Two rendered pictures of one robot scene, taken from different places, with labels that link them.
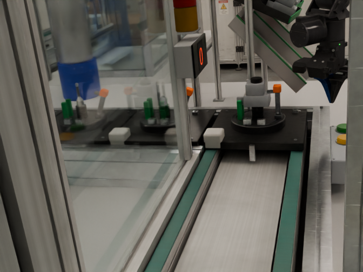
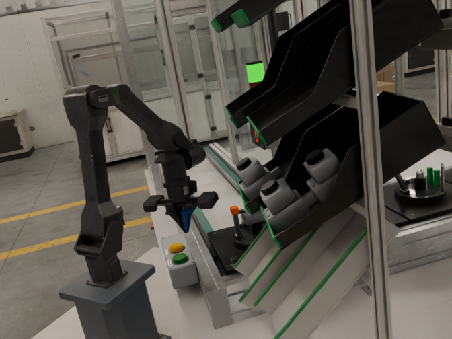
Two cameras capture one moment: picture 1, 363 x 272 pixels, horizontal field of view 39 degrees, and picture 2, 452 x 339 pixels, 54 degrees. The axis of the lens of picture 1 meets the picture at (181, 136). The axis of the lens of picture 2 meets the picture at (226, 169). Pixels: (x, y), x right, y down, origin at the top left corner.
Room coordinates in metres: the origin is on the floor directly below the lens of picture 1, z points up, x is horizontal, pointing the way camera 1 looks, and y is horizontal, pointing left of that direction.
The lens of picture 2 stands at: (2.17, -0.75, 1.50)
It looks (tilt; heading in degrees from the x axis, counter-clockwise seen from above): 17 degrees down; 152
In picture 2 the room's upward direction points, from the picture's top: 10 degrees counter-clockwise
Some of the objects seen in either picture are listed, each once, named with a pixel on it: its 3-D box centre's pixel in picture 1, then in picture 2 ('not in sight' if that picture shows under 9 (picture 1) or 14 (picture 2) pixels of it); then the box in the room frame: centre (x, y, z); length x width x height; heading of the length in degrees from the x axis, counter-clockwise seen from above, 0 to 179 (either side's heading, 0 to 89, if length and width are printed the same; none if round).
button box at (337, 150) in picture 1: (345, 153); (178, 258); (1.11, -0.38, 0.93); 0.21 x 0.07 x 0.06; 163
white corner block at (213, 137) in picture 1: (214, 138); not in sight; (1.19, -0.08, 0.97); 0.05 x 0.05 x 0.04; 73
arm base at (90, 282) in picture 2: not in sight; (104, 265); (1.31, -0.61, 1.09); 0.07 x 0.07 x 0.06; 29
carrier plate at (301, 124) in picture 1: (258, 127); (258, 241); (1.25, -0.20, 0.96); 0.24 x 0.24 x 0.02; 73
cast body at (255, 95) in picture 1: (253, 91); (257, 206); (1.25, -0.19, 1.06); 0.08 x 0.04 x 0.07; 73
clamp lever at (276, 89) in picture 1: (274, 99); (239, 219); (1.24, -0.24, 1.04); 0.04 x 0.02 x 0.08; 73
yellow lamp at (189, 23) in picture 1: (185, 18); not in sight; (1.10, -0.03, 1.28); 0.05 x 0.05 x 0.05
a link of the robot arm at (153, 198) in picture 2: (331, 56); (178, 191); (1.18, -0.37, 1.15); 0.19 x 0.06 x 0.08; 45
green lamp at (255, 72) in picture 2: not in sight; (255, 72); (1.10, -0.03, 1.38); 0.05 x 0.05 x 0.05
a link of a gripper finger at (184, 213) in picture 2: (324, 88); (190, 219); (1.20, -0.36, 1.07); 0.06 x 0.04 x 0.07; 135
